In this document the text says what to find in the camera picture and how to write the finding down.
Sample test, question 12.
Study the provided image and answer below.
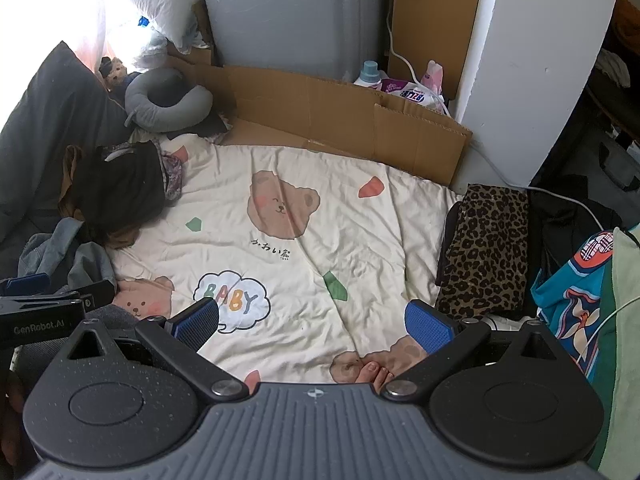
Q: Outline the grey upright panel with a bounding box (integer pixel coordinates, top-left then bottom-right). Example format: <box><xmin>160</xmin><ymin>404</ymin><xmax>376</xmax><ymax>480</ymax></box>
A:
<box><xmin>197</xmin><ymin>0</ymin><xmax>397</xmax><ymax>85</ymax></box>

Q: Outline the black cloth heap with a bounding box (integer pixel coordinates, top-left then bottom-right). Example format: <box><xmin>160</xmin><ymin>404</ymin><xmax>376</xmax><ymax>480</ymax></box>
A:
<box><xmin>529</xmin><ymin>187</ymin><xmax>622</xmax><ymax>288</ymax></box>

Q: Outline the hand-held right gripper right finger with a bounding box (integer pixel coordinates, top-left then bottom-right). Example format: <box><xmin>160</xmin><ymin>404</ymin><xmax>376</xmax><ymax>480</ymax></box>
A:
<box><xmin>382</xmin><ymin>299</ymin><xmax>558</xmax><ymax>402</ymax></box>

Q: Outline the cream bear-print blanket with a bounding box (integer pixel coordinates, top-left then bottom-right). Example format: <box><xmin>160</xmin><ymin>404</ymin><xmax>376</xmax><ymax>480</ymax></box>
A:
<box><xmin>107</xmin><ymin>136</ymin><xmax>463</xmax><ymax>397</ymax></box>

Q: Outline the green cloth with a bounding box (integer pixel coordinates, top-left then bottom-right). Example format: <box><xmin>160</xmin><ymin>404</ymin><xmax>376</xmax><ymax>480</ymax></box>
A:
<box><xmin>586</xmin><ymin>227</ymin><xmax>640</xmax><ymax>472</ymax></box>

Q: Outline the brown cardboard sheet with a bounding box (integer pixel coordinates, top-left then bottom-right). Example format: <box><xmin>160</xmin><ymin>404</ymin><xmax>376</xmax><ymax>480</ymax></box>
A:
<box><xmin>165</xmin><ymin>45</ymin><xmax>473</xmax><ymax>188</ymax></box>

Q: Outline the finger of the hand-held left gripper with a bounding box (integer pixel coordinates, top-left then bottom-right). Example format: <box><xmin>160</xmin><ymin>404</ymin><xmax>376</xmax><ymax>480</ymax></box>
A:
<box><xmin>0</xmin><ymin>272</ymin><xmax>51</xmax><ymax>297</ymax></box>
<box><xmin>50</xmin><ymin>279</ymin><xmax>118</xmax><ymax>312</ymax></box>

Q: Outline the clear plastic bag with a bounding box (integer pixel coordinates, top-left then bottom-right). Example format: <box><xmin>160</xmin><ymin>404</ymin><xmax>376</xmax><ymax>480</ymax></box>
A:
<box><xmin>131</xmin><ymin>14</ymin><xmax>172</xmax><ymax>70</ymax></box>

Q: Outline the brown cloth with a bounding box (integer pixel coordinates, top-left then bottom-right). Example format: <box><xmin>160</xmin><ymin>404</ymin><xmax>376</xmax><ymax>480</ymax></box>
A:
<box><xmin>59</xmin><ymin>145</ymin><xmax>142</xmax><ymax>252</ymax></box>

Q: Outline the thin white cable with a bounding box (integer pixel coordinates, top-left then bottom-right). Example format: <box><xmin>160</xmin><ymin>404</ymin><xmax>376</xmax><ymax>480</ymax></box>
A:
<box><xmin>574</xmin><ymin>296</ymin><xmax>640</xmax><ymax>362</ymax></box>

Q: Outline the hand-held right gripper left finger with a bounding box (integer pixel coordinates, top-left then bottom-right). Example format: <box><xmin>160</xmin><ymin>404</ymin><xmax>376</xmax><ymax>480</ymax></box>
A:
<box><xmin>67</xmin><ymin>297</ymin><xmax>249</xmax><ymax>402</ymax></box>

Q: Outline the teddy bear plush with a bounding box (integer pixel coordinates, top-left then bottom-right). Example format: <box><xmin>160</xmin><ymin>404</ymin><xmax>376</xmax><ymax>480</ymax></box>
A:
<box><xmin>99</xmin><ymin>56</ymin><xmax>132</xmax><ymax>95</ymax></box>

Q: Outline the denim garment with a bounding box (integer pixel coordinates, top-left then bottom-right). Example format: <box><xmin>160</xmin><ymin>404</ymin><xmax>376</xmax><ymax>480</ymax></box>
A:
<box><xmin>19</xmin><ymin>217</ymin><xmax>119</xmax><ymax>302</ymax></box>

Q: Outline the pink bottle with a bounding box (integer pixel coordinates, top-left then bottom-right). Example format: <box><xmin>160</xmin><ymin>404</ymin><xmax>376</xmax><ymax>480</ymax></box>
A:
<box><xmin>420</xmin><ymin>60</ymin><xmax>447</xmax><ymax>100</ymax></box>

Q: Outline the leopard print garment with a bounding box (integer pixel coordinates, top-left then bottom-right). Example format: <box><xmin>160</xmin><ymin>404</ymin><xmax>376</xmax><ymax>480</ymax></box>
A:
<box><xmin>435</xmin><ymin>184</ymin><xmax>531</xmax><ymax>319</ymax></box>

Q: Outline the small black cloth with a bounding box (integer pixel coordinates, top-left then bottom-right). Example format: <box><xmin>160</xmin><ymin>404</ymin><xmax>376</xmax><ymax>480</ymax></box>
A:
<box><xmin>196</xmin><ymin>110</ymin><xmax>232</xmax><ymax>139</ymax></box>

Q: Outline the dark grey pillow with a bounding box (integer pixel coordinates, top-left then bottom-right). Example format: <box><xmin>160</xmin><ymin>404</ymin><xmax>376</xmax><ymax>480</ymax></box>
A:
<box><xmin>0</xmin><ymin>41</ymin><xmax>133</xmax><ymax>261</ymax></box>

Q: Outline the grey neck pillow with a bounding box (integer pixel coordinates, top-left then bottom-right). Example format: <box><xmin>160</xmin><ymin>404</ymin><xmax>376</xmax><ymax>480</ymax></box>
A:
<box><xmin>124</xmin><ymin>67</ymin><xmax>213</xmax><ymax>133</ymax></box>

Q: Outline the white bottle blue cap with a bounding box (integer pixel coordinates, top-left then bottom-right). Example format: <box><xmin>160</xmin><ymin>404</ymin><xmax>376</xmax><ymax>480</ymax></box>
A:
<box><xmin>354</xmin><ymin>60</ymin><xmax>389</xmax><ymax>89</ymax></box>

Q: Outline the white sheer curtain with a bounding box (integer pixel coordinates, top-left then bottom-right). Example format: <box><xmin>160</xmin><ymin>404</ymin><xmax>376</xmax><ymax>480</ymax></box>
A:
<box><xmin>0</xmin><ymin>0</ymin><xmax>118</xmax><ymax>78</ymax></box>

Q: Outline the orange cloth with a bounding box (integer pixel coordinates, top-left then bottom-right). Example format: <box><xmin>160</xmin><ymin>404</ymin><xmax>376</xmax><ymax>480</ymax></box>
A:
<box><xmin>614</xmin><ymin>0</ymin><xmax>640</xmax><ymax>55</ymax></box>

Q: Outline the black pants bear-print trim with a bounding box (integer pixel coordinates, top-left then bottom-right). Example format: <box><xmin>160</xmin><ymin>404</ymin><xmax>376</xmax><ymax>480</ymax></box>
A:
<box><xmin>72</xmin><ymin>139</ymin><xmax>187</xmax><ymax>241</ymax></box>

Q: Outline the teal printed garment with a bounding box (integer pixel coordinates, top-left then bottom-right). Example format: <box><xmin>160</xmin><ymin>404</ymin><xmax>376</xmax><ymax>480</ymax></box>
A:
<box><xmin>531</xmin><ymin>231</ymin><xmax>617</xmax><ymax>372</ymax></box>

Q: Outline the upright cardboard box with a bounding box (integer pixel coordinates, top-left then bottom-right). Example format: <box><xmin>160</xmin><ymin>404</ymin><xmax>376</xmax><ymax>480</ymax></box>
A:
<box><xmin>387</xmin><ymin>0</ymin><xmax>486</xmax><ymax>102</ymax></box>

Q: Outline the white cloth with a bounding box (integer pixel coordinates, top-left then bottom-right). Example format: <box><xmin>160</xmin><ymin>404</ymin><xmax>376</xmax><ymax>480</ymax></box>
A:
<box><xmin>596</xmin><ymin>49</ymin><xmax>632</xmax><ymax>89</ymax></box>

